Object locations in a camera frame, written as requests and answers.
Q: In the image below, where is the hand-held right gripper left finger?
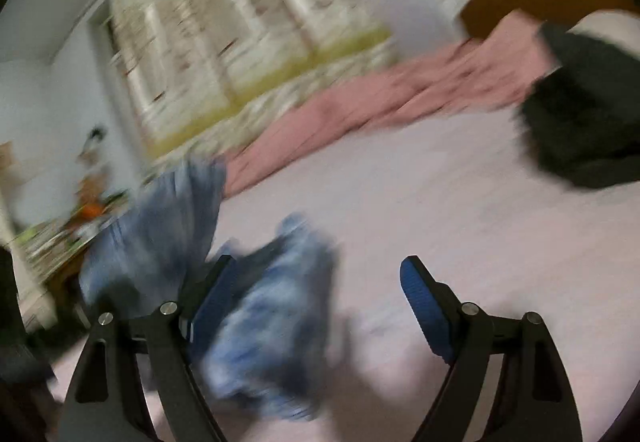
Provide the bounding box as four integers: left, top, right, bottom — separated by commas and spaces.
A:
57, 255, 236, 442

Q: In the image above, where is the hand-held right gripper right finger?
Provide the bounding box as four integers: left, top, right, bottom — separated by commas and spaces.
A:
400, 255, 583, 442

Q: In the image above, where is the blue plaid shirt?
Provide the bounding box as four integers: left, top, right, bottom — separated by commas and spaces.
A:
80, 159, 342, 421

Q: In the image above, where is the black quilted jacket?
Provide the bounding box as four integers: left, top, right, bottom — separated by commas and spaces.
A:
517, 22, 640, 189

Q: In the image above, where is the bed with pink sheet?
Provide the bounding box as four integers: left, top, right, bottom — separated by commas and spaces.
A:
45, 10, 640, 442

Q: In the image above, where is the wooden side table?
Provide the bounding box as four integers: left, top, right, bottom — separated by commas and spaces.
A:
20, 202, 132, 324

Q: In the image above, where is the orange stuffed toy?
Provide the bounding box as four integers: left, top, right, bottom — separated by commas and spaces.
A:
75, 172, 109, 219

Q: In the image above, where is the pink quilt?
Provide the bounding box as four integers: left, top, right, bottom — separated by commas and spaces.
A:
220, 10, 566, 199

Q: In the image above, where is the tree print curtain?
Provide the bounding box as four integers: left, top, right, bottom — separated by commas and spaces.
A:
110, 0, 402, 159

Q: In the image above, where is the pink pillow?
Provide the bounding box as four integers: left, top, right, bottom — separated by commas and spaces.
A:
570, 10, 640, 39

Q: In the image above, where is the white window frame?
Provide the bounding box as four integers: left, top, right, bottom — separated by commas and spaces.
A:
87, 0, 151, 154

